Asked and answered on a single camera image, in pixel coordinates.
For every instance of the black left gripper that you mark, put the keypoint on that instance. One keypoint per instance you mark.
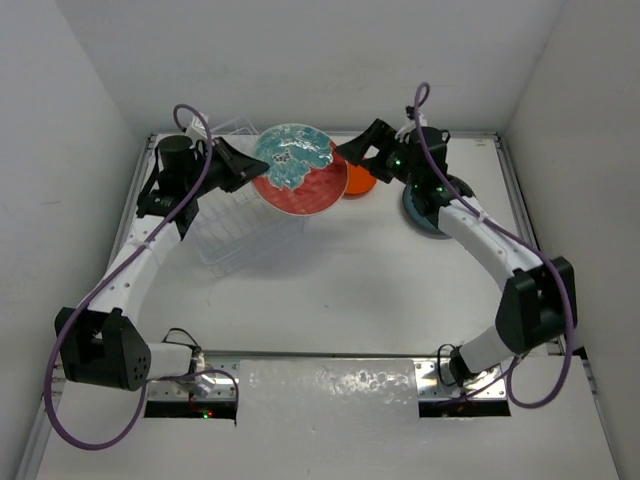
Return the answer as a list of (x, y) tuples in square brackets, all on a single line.
[(238, 167)]

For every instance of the clear wire dish rack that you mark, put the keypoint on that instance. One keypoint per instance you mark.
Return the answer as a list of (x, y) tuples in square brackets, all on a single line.
[(233, 230)]

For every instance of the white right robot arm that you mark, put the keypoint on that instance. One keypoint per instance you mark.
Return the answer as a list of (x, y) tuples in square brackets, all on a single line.
[(537, 293)]

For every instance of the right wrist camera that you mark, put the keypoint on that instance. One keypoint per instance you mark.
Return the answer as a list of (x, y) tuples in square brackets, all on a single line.
[(412, 127)]

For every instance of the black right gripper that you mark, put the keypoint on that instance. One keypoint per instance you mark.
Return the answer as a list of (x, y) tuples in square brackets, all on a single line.
[(381, 135)]

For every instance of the red and teal plate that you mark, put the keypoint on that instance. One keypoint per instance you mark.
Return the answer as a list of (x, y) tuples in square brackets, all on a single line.
[(306, 176)]

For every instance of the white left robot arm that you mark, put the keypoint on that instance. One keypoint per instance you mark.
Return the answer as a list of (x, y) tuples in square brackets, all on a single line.
[(101, 344)]

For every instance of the white front cover board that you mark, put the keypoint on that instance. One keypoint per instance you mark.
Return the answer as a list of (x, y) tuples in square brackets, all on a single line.
[(329, 419)]

